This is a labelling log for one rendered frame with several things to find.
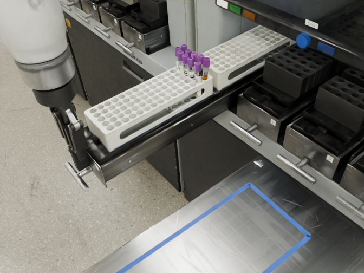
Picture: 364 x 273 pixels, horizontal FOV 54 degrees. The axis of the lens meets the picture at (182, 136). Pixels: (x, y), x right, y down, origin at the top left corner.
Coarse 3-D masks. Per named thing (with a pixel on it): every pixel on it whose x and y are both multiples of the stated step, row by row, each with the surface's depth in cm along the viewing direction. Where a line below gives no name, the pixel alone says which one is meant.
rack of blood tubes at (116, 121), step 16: (160, 80) 86; (176, 80) 86; (192, 80) 85; (208, 80) 85; (128, 96) 82; (144, 96) 82; (160, 96) 81; (176, 96) 81; (192, 96) 87; (96, 112) 78; (112, 112) 78; (128, 112) 79; (144, 112) 77; (160, 112) 86; (176, 112) 83; (96, 128) 76; (112, 128) 76; (128, 128) 82; (144, 128) 79; (112, 144) 76
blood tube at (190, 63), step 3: (189, 57) 82; (192, 57) 82; (189, 60) 82; (192, 60) 82; (189, 63) 82; (192, 63) 82; (189, 66) 83; (192, 66) 83; (189, 69) 84; (192, 69) 83; (189, 72) 84; (192, 72) 84; (192, 75) 84; (192, 78) 85
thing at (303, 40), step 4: (304, 32) 72; (300, 36) 73; (304, 36) 72; (308, 36) 72; (296, 40) 74; (300, 40) 73; (304, 40) 72; (308, 40) 72; (300, 44) 74; (304, 44) 73; (308, 44) 72
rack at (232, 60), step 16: (256, 32) 99; (272, 32) 100; (224, 48) 94; (240, 48) 94; (256, 48) 94; (272, 48) 95; (224, 64) 89; (240, 64) 90; (256, 64) 98; (224, 80) 89
